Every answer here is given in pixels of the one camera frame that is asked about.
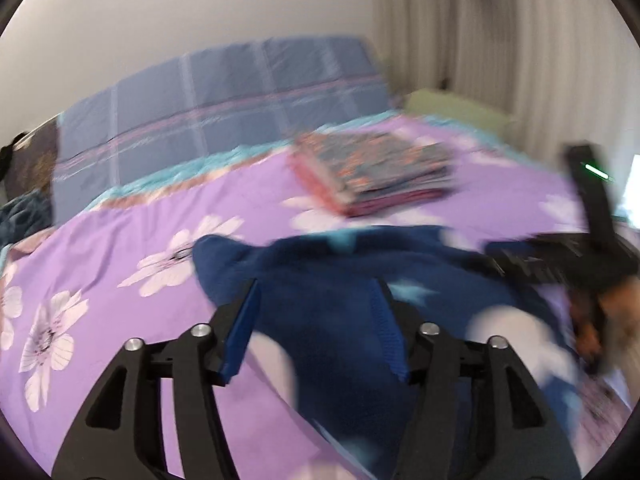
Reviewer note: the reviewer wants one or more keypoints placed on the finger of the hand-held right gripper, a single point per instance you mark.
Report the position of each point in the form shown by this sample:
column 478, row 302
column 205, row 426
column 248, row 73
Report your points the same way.
column 530, row 260

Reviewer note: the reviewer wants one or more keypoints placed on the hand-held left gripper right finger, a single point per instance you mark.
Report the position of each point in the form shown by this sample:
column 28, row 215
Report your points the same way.
column 387, row 332

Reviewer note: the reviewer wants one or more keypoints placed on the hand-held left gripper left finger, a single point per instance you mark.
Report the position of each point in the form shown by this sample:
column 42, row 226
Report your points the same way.
column 240, row 332

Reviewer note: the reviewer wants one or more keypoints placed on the navy fleece garment white print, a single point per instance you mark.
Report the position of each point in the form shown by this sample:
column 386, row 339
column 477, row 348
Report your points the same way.
column 320, row 285

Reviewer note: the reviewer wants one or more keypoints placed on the folded patterned clothes stack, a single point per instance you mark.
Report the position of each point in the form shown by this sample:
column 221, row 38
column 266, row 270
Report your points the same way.
column 375, row 170

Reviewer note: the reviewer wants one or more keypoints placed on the person's right hand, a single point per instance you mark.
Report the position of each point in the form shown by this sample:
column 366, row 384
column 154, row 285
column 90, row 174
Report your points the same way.
column 587, row 327

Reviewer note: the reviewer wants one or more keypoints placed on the purple floral bed sheet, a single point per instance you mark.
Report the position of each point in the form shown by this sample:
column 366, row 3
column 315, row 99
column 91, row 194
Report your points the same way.
column 150, row 310

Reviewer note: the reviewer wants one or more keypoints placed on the light green pillow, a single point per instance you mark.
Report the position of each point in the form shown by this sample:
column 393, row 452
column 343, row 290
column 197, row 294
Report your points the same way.
column 455, row 107

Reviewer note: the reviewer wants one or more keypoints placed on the beige curtain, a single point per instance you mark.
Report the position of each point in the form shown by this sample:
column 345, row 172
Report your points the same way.
column 510, row 40

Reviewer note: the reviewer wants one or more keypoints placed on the blue plaid pillow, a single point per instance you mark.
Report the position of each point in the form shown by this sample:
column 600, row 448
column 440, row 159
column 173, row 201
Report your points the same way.
column 200, row 115

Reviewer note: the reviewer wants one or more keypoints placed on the dark teal knitted cloth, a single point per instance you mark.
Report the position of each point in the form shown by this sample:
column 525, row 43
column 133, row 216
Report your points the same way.
column 25, row 215

